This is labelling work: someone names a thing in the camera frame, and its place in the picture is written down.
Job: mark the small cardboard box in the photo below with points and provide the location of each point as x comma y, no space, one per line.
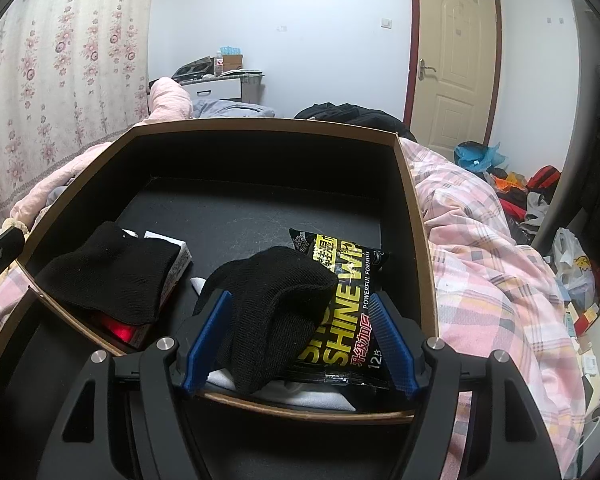
232,62

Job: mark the black jacket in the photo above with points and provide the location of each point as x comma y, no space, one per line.
350,112

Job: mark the blue plastic bag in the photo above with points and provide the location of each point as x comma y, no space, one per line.
475,157

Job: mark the black yellow wipes packet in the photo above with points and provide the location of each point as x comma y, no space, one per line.
350,300

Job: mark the white light switch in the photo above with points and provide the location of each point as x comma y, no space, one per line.
387,22

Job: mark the cream door with brown frame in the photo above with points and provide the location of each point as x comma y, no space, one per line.
455,60

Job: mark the grey quilt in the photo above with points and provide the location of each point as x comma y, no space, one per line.
230,109

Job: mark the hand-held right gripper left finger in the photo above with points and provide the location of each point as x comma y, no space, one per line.
205,345

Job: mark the pink plaid bedsheet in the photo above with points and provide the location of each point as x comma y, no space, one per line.
480,260

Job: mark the brown-edged black box lid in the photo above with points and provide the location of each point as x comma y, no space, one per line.
280,450

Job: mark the black sock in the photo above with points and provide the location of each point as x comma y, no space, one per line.
270,310
110,275

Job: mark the pile of small boxes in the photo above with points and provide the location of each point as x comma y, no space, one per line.
582,325

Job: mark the clear plastic bottle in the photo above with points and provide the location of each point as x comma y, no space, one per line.
218,66

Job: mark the yellow towel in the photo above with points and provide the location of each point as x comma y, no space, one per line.
21,226

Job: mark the orange cloth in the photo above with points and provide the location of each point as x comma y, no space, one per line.
510,182

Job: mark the white sock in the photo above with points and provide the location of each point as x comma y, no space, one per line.
305,395

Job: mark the blue packet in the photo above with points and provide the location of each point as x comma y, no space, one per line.
230,50

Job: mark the white plastic bag yellow print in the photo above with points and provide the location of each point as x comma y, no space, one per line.
570,260

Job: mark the brown-edged black storage box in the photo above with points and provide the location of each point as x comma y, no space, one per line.
260,210

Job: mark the floral curtain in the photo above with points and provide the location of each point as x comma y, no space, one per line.
55,85

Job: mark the pile of dark clothes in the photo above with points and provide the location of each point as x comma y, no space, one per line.
522,210

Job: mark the white desk with drawer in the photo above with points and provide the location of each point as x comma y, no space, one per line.
215,89

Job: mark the red white tissue pack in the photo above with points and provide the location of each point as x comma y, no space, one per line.
177,265
122,332

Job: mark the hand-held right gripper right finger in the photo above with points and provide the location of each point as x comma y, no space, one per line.
395,345

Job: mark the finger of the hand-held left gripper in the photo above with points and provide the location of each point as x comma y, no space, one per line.
2,249

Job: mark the red bag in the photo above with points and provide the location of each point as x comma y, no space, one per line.
545,177

